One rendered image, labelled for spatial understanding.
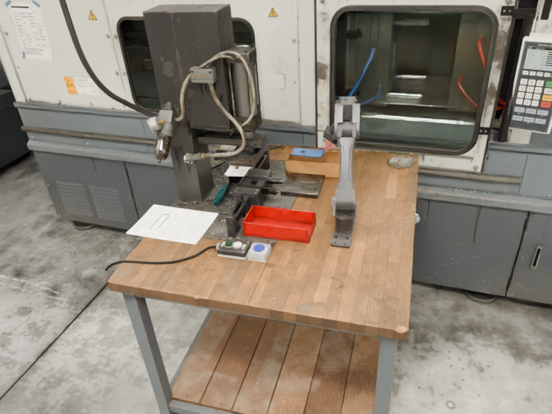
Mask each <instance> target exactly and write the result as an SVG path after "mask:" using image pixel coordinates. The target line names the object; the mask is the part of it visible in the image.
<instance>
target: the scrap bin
mask: <svg viewBox="0 0 552 414"><path fill-rule="evenodd" d="M315 225H316V222H315V212H312V211H305V210H296V209H282V208H274V207H266V206H258V205H252V206H251V208H250V210H249V212H248V213H247V215H246V217H245V218H244V220H243V222H242V227H243V234H244V236H250V237H263V238H269V239H276V240H283V241H290V242H302V243H310V240H311V237H312V234H313V232H314V229H315Z"/></svg>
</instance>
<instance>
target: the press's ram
mask: <svg viewBox="0 0 552 414"><path fill-rule="evenodd" d="M243 132H244V134H245V138H246V144H245V147H244V148H243V150H242V151H241V152H240V153H238V154H235V155H230V156H229V157H228V159H229V165H230V166H234V169H239V167H248V168H254V167H255V166H256V164H257V163H258V162H259V160H260V158H261V157H262V155H263V154H264V152H265V151H266V150H267V148H268V139H267V133H259V132H256V133H252V131H243ZM197 138H198V143H199V144H208V145H230V146H236V149H235V150H234V151H236V150H238V149H239V148H240V147H241V145H242V136H241V133H240V132H239V131H237V132H235V131H221V130H208V129H205V130H204V131H203V132H202V133H201V134H200V135H199V136H198V137H197Z"/></svg>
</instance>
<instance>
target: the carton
mask: <svg viewBox="0 0 552 414"><path fill-rule="evenodd" d="M292 151H293V149H291V151H290V153H289V154H288V156H287V158H286V159H285V167H286V174H289V173H309V174H319V175H325V177H330V178H339V162H340V153H339V152H333V151H326V152H325V153H324V154H323V156H322V158H314V157H306V156H298V155H291V152H292ZM326 160H327V163H326Z"/></svg>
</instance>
